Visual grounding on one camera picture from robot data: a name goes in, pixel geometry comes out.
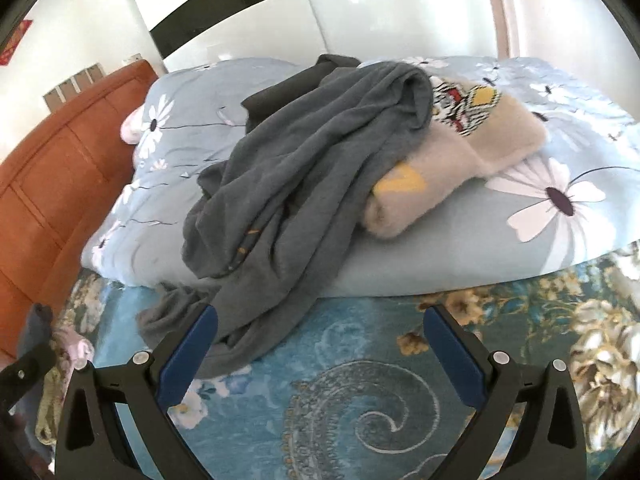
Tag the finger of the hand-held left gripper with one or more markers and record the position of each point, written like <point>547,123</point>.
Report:
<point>25,375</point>

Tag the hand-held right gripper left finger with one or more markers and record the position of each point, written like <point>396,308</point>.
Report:
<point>185,360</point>

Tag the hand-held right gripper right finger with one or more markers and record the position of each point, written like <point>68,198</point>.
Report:
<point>455,360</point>

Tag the grey pants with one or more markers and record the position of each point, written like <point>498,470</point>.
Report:
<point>300,170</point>

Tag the folded olive fuzzy garment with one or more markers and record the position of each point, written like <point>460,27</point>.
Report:
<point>50,405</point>

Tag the folded pink garment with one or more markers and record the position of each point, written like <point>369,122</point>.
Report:
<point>72,350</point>

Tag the light blue floral quilt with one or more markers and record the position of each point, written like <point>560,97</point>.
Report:
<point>450,260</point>

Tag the teal floral bed sheet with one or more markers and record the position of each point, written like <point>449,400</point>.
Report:
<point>325,410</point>

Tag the beige fuzzy printed garment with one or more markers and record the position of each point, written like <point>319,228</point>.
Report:
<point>450,170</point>

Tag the black garment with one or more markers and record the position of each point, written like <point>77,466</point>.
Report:
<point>280,95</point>

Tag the brown cardboard pieces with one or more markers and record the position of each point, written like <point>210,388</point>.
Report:
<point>72,87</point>

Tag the white wardrobe with black stripe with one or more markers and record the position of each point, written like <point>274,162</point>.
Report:
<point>400,15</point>

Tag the red wall decoration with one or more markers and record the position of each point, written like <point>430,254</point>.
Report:
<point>15,42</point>

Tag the pink door frame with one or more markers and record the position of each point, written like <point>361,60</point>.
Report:
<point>505,5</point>

